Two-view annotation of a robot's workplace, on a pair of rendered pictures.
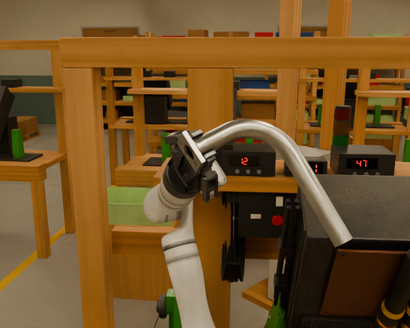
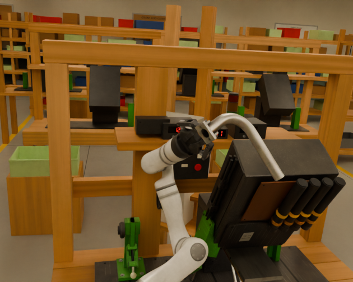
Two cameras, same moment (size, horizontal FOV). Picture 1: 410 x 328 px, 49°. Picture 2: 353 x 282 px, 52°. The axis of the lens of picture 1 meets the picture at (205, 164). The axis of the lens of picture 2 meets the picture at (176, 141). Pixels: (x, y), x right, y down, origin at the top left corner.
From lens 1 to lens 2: 0.43 m
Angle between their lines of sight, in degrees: 18
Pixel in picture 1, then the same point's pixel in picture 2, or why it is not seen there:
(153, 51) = (114, 53)
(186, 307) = (173, 224)
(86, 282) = (57, 219)
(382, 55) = (259, 62)
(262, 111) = (125, 81)
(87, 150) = (61, 123)
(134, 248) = (90, 193)
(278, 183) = not seen: hidden behind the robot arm
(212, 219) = not seen: hidden behind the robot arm
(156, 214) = (154, 168)
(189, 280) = (176, 207)
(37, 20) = not seen: outside the picture
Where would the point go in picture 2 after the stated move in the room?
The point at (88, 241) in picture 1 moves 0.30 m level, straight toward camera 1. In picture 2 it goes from (60, 189) to (82, 219)
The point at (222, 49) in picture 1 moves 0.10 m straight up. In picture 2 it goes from (162, 55) to (163, 31)
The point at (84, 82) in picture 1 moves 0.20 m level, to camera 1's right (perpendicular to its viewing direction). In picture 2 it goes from (60, 74) to (108, 75)
